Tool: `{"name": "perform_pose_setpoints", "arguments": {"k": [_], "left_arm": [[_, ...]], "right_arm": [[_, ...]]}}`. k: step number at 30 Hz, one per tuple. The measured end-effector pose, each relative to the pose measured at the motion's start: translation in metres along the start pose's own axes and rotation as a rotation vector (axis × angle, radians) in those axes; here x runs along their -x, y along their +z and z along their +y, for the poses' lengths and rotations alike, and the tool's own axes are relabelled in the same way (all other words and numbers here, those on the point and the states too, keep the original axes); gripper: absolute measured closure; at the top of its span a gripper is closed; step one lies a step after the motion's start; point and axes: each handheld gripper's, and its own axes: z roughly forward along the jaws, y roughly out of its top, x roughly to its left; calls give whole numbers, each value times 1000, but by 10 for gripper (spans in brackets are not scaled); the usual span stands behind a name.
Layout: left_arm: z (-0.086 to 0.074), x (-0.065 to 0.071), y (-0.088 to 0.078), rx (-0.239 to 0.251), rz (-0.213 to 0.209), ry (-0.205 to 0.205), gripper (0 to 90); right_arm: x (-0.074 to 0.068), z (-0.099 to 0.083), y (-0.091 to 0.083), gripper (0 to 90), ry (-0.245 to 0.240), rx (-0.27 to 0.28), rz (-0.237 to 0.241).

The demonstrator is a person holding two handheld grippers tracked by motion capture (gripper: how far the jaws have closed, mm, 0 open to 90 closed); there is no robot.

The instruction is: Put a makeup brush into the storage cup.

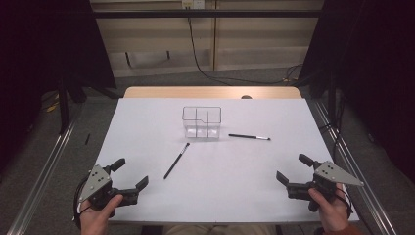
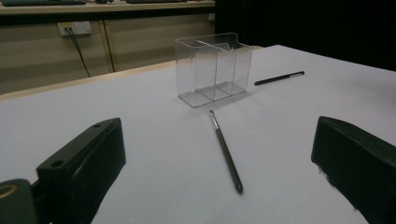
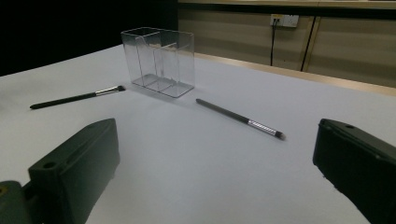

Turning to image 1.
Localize right hand-held gripper cable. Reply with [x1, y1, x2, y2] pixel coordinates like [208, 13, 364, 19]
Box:
[337, 190, 355, 219]

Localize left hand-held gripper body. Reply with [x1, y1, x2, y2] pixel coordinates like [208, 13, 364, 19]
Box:
[77, 164, 140, 218]

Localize person's left hand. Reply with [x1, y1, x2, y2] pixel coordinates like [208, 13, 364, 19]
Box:
[79, 194, 125, 235]

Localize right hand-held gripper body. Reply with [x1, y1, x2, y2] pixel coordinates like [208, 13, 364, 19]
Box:
[286, 161, 365, 213]

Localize black stand post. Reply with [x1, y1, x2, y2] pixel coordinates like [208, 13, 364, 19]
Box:
[58, 77, 70, 135]
[327, 72, 338, 126]

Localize left hand-held gripper cable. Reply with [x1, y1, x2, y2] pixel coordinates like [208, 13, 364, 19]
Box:
[71, 175, 91, 229]

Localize white wall outlet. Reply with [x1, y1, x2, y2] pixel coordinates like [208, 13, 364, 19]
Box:
[181, 0, 206, 10]

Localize vertical wall strip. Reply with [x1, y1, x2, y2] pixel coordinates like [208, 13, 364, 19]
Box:
[211, 0, 219, 71]

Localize hand-held gripper cable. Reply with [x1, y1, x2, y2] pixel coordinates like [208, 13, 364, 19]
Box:
[71, 175, 91, 229]
[337, 190, 355, 219]

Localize metal floor rail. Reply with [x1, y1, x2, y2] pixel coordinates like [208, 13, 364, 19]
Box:
[312, 99, 397, 235]
[6, 104, 86, 235]

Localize black curtain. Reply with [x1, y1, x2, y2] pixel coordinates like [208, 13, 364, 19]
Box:
[298, 0, 415, 184]
[0, 0, 116, 170]

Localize black floor cables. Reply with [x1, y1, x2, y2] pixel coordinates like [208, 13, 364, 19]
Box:
[321, 94, 346, 158]

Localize person's right hand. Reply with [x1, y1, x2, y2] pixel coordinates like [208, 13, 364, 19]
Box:
[307, 184, 351, 234]

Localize black horizontal bar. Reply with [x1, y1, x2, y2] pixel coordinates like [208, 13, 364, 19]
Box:
[92, 9, 322, 19]

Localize wooden table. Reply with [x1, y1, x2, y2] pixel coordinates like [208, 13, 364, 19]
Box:
[122, 85, 303, 100]

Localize clear plastic compartment organizer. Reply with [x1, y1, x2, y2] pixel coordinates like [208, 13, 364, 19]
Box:
[181, 106, 223, 140]

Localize black wall cable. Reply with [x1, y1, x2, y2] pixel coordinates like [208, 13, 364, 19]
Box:
[187, 6, 304, 86]

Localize black pen with white tip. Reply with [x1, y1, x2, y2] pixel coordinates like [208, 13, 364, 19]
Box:
[228, 132, 272, 142]

